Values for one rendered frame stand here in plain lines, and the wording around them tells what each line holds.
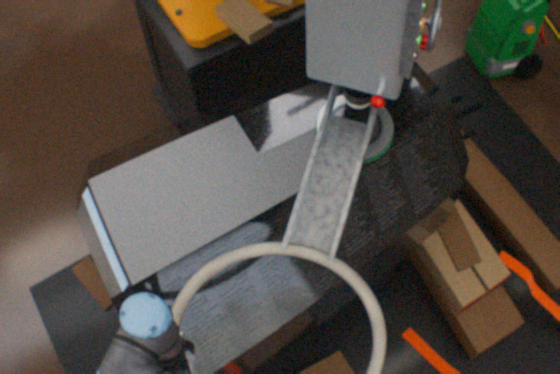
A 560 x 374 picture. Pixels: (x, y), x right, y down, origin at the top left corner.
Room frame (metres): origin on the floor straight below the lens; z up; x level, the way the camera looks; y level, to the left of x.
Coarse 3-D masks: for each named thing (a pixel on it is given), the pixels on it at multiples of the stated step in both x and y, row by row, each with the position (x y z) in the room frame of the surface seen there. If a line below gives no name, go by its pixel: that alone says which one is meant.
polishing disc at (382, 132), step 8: (336, 104) 1.01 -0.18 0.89; (344, 104) 1.00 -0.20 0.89; (320, 112) 0.98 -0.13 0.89; (336, 112) 0.98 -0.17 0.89; (384, 112) 0.97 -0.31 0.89; (320, 120) 0.96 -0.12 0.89; (376, 120) 0.94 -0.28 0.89; (384, 120) 0.94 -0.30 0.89; (376, 128) 0.92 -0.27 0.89; (384, 128) 0.92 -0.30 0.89; (392, 128) 0.91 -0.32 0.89; (376, 136) 0.89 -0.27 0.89; (384, 136) 0.89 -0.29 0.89; (376, 144) 0.87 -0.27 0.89; (384, 144) 0.86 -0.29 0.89; (368, 152) 0.84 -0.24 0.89; (376, 152) 0.84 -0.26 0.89
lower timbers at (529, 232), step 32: (480, 160) 1.25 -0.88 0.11; (480, 192) 1.09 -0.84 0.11; (512, 192) 1.08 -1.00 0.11; (512, 224) 0.93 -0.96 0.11; (416, 256) 0.84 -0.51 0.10; (544, 256) 0.76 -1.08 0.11; (544, 288) 0.65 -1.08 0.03; (448, 320) 0.58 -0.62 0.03; (480, 320) 0.53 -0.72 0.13; (512, 320) 0.51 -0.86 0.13; (480, 352) 0.41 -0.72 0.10
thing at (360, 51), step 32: (320, 0) 0.87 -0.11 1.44; (352, 0) 0.85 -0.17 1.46; (384, 0) 0.82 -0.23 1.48; (320, 32) 0.87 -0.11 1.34; (352, 32) 0.85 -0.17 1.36; (384, 32) 0.82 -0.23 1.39; (320, 64) 0.87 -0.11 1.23; (352, 64) 0.84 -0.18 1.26; (384, 64) 0.82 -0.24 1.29; (384, 96) 0.81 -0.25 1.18
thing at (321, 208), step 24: (336, 96) 0.92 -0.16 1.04; (336, 120) 0.86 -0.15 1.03; (336, 144) 0.80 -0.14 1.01; (360, 144) 0.79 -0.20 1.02; (312, 168) 0.73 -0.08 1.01; (336, 168) 0.74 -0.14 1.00; (360, 168) 0.71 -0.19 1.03; (312, 192) 0.69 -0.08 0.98; (336, 192) 0.68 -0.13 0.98; (312, 216) 0.64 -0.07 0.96; (336, 216) 0.63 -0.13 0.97; (288, 240) 0.57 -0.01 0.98; (312, 240) 0.58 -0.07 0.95; (336, 240) 0.55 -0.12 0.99
